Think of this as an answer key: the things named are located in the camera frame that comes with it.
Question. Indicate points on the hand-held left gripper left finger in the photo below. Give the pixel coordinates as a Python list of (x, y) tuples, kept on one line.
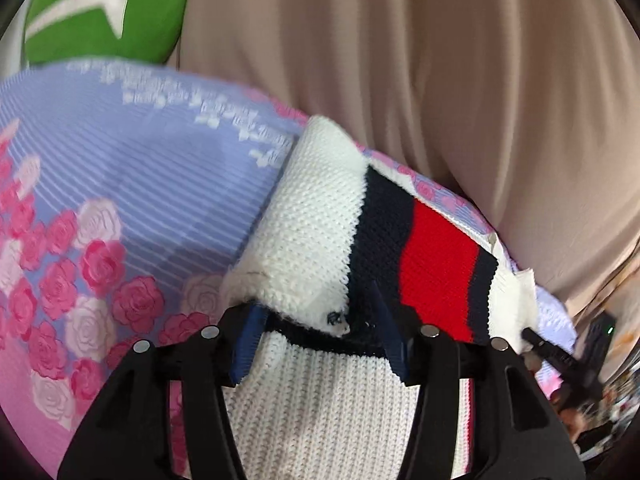
[(248, 340)]

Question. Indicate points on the white knit sweater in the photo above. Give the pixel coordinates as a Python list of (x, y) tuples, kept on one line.
[(310, 210)]

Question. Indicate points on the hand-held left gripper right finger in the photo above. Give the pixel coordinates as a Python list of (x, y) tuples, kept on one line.
[(392, 340)]

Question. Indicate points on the beige curtain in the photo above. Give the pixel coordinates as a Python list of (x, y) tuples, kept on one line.
[(425, 60)]

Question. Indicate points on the pink floral bed sheet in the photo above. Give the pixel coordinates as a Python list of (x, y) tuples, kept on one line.
[(100, 160)]

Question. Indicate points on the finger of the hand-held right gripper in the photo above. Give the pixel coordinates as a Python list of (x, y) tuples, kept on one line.
[(550, 351)]

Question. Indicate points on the white satin curtain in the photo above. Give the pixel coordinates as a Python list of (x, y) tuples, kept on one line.
[(12, 50)]

